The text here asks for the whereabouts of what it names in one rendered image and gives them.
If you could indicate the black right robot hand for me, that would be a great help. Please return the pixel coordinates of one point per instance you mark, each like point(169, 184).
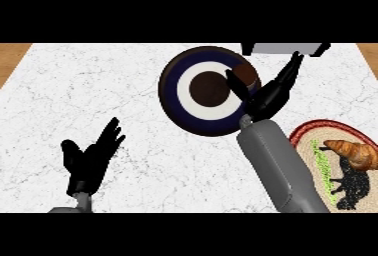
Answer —
point(269, 95)

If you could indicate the navy and white round plate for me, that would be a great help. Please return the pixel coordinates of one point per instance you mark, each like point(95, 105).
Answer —
point(209, 90)

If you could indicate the golden brown croissant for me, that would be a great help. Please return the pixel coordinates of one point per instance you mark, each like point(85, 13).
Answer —
point(355, 152)

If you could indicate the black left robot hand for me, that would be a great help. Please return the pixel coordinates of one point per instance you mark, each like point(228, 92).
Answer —
point(91, 160)

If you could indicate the grey appliance with black legs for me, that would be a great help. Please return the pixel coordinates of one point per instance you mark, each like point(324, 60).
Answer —
point(281, 48)

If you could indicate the beige red-rimmed oval placemat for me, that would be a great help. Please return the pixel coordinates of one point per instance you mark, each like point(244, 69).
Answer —
point(315, 156)

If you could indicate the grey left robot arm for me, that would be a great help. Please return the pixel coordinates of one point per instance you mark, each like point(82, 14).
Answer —
point(79, 205)

